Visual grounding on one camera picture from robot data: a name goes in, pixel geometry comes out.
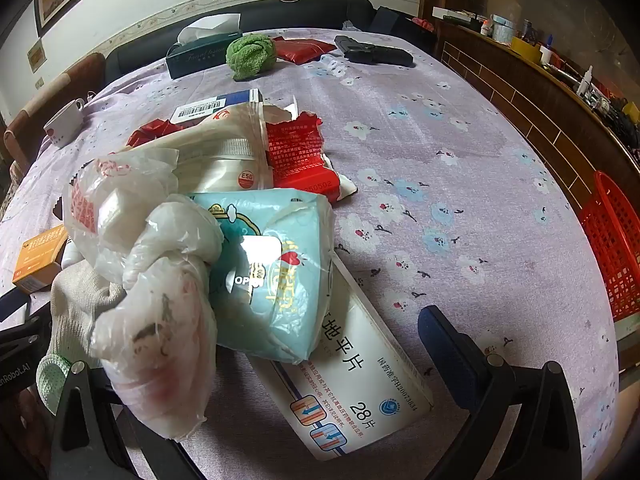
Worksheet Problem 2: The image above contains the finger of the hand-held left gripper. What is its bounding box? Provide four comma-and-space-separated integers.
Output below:
0, 287, 30, 323

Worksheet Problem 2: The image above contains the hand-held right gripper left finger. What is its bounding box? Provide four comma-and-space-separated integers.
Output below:
50, 360, 206, 480

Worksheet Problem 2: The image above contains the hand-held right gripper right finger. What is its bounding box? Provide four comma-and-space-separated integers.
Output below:
418, 305, 583, 480

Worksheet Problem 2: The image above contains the orange cardboard box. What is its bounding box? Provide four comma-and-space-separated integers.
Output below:
12, 225, 68, 293

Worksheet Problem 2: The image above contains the long white medicine box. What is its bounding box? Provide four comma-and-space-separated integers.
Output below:
250, 255, 435, 461

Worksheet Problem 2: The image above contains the teal tissue packet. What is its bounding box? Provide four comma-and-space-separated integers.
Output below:
192, 187, 336, 366

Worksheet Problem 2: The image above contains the red mesh basket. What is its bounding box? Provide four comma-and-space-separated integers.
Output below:
579, 171, 640, 322

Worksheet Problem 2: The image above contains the torn red packet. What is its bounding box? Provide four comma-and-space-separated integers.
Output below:
262, 100, 358, 206

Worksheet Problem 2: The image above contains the white knit glove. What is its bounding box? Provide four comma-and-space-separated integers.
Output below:
36, 260, 128, 416

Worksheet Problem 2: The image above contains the white red-print plastic bag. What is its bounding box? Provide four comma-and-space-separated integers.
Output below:
62, 147, 181, 281

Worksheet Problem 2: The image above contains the purple floral tablecloth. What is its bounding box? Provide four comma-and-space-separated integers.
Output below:
0, 25, 621, 480

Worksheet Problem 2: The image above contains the brown chair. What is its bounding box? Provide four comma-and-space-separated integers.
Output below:
2, 52, 106, 171

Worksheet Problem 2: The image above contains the crumpled red wrapper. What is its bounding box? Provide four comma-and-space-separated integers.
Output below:
126, 119, 186, 148

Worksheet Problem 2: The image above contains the cream plastic package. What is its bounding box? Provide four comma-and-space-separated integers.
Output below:
120, 101, 276, 196

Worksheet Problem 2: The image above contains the wooden counter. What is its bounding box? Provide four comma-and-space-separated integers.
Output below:
432, 10, 640, 221

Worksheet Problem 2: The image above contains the white blue barcode box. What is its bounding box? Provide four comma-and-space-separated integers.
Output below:
170, 88, 264, 123

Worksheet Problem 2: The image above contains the black device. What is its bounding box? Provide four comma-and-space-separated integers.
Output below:
334, 35, 416, 68

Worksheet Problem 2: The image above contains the yellow tape roll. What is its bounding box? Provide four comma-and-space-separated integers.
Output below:
511, 37, 542, 63

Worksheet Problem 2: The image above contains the dark green tissue box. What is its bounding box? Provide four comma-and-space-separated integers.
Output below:
166, 14, 243, 79

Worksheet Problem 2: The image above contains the teal box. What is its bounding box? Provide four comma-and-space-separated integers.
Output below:
492, 15, 521, 43

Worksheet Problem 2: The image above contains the flat red packet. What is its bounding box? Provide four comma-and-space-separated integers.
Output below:
272, 36, 337, 66

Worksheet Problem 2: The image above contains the green cloth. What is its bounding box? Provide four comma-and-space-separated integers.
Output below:
226, 34, 278, 82

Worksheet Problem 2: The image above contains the black sofa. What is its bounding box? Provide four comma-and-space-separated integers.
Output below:
104, 0, 376, 86

